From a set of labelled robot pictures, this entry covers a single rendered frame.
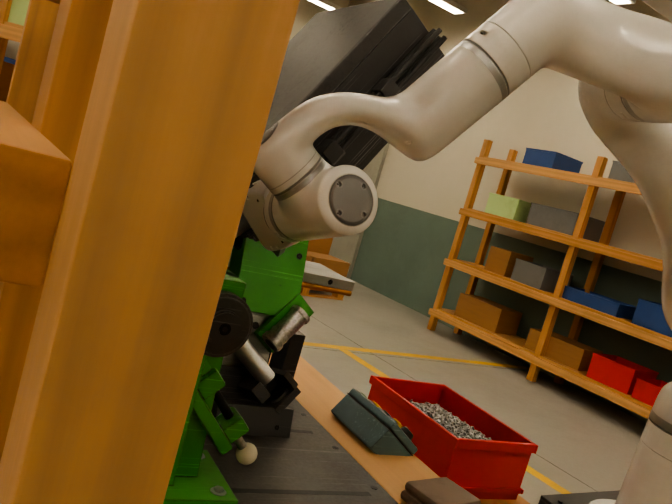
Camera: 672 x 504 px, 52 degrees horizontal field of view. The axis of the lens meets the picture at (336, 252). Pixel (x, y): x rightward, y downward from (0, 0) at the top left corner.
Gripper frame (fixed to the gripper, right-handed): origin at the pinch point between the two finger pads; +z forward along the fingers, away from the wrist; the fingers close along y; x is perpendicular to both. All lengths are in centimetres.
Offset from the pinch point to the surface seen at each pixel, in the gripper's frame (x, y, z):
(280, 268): -2.0, -10.3, 2.8
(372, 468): 7.2, -41.5, -9.8
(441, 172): -506, -181, 589
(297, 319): 1.5, -17.9, -0.7
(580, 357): -344, -326, 329
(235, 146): 23, 14, -62
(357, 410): -0.7, -39.2, 3.0
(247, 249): 1.2, -4.5, 2.8
